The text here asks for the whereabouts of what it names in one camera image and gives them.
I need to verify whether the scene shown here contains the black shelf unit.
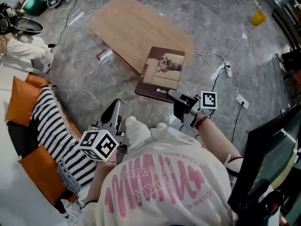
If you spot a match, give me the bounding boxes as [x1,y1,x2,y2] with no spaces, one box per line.
[271,0,301,51]

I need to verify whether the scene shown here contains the black chest monitor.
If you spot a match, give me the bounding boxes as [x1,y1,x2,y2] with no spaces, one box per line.
[228,105,301,207]

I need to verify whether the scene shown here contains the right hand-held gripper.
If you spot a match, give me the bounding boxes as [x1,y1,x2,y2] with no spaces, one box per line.
[167,89,217,129]

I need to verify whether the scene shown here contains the small white device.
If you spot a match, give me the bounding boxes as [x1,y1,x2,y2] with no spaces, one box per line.
[47,0,63,9]

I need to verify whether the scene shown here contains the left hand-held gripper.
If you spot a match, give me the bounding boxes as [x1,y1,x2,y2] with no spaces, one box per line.
[79,99,130,162]

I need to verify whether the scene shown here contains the person's left forearm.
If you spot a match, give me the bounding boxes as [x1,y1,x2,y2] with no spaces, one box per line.
[88,160,118,204]

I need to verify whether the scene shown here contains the red wrist bracelet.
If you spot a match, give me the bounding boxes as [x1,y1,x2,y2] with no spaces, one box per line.
[195,115,210,129]

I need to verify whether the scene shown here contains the person's right forearm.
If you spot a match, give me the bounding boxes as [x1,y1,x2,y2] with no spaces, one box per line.
[195,116,244,171]

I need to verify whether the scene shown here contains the orange and black sofa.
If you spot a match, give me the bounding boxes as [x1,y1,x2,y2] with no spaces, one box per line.
[4,74,99,220]

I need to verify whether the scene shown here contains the wooden coffee table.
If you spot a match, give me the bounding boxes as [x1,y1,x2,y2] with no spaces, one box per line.
[90,0,195,76]

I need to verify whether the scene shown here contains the person's left leg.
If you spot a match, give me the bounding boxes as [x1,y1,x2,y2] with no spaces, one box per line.
[126,122,151,150]

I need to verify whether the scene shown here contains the orange cushion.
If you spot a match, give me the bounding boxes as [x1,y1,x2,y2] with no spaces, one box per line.
[6,75,45,127]
[18,145,68,206]

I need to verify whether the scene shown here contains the green bin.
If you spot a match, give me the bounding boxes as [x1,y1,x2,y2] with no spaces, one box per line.
[22,0,49,16]

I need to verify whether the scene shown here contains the black cable with adapter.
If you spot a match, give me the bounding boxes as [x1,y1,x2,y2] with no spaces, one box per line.
[48,0,78,48]

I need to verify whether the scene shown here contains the black monitor mount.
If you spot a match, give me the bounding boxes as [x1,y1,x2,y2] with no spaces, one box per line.
[237,187,285,226]

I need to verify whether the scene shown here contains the white power strip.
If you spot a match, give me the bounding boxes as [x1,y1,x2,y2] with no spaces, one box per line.
[236,93,250,110]
[222,60,233,78]

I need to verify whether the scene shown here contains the brown photo cover book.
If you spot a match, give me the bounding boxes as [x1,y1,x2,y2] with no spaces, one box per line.
[134,46,186,103]

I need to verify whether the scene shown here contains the black white striped blanket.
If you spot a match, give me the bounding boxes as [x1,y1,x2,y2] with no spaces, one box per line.
[30,85,98,189]

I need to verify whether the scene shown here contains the person's cream printed shirt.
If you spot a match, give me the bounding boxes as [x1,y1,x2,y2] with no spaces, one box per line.
[81,126,238,226]

